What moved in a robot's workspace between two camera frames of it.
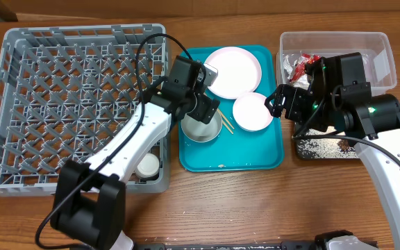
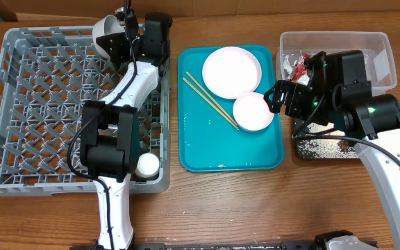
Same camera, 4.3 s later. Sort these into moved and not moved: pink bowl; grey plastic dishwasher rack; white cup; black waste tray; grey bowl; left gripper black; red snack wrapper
Moved: grey bowl; left gripper black
Not moved: white cup; pink bowl; red snack wrapper; black waste tray; grey plastic dishwasher rack
